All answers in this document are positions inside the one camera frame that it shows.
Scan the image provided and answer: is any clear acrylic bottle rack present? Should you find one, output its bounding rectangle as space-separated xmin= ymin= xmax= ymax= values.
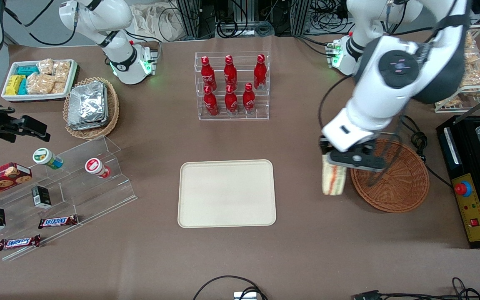
xmin=195 ymin=51 xmax=270 ymax=121

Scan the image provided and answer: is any yellow snack packet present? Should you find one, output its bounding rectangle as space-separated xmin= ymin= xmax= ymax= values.
xmin=5 ymin=75 xmax=26 ymax=96

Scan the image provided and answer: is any green lid white cup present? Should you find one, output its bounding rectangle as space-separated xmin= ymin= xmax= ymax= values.
xmin=32 ymin=147 xmax=64 ymax=170

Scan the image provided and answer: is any triangular sandwich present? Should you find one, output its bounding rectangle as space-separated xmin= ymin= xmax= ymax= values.
xmin=322 ymin=153 xmax=346 ymax=197

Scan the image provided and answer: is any red plaid cookie box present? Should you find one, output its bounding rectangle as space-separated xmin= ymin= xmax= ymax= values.
xmin=0 ymin=162 xmax=33 ymax=204

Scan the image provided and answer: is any black machine power cable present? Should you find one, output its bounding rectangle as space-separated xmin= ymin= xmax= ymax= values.
xmin=399 ymin=114 xmax=453 ymax=188

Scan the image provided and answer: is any white rectangular plastic tray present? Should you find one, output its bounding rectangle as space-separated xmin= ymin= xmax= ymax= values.
xmin=1 ymin=59 xmax=78 ymax=103

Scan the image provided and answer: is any white wire rack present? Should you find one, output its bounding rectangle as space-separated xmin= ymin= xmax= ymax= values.
xmin=433 ymin=24 xmax=480 ymax=114

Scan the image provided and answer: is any beige cloth bag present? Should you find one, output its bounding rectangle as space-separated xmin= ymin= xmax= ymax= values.
xmin=129 ymin=3 xmax=187 ymax=43

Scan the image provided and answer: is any black looped cable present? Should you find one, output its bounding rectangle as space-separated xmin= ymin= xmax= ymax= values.
xmin=192 ymin=275 xmax=268 ymax=300

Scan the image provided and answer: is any red cola bottle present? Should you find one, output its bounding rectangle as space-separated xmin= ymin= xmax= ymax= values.
xmin=224 ymin=85 xmax=238 ymax=115
xmin=223 ymin=55 xmax=238 ymax=90
xmin=242 ymin=83 xmax=256 ymax=114
xmin=253 ymin=54 xmax=267 ymax=90
xmin=201 ymin=56 xmax=217 ymax=91
xmin=203 ymin=85 xmax=219 ymax=117

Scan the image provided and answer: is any beige rectangular tray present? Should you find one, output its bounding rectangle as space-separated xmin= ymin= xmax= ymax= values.
xmin=177 ymin=160 xmax=277 ymax=228

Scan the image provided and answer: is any oval light wicker basket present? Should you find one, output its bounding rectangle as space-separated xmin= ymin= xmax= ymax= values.
xmin=63 ymin=77 xmax=120 ymax=140

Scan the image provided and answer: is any round brown wicker basket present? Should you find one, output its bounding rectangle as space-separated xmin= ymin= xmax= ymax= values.
xmin=350 ymin=139 xmax=430 ymax=213

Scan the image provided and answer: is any black cable with connector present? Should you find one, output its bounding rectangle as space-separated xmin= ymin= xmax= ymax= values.
xmin=352 ymin=277 xmax=480 ymax=300

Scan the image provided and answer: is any black machine yellow panel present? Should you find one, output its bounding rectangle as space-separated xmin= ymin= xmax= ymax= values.
xmin=436 ymin=115 xmax=480 ymax=250

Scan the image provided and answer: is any red lid white cup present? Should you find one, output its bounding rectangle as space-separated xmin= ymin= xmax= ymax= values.
xmin=84 ymin=157 xmax=112 ymax=180

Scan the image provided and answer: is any clear acrylic stepped stand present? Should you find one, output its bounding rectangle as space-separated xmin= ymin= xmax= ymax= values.
xmin=0 ymin=135 xmax=138 ymax=262

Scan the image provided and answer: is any Snickers chocolate bar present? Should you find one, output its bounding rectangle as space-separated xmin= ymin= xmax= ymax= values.
xmin=0 ymin=234 xmax=42 ymax=252
xmin=37 ymin=214 xmax=80 ymax=230

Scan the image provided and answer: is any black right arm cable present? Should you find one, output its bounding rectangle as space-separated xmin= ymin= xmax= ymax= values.
xmin=4 ymin=0 xmax=79 ymax=47

